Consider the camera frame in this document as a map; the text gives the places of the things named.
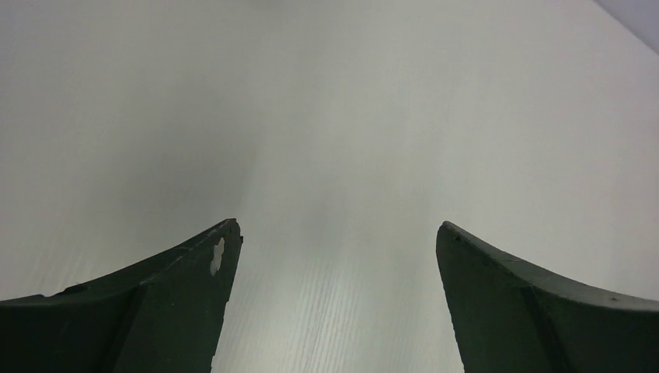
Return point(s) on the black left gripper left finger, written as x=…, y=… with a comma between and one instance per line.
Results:
x=161, y=314

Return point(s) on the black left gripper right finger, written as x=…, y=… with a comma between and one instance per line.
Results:
x=510, y=315

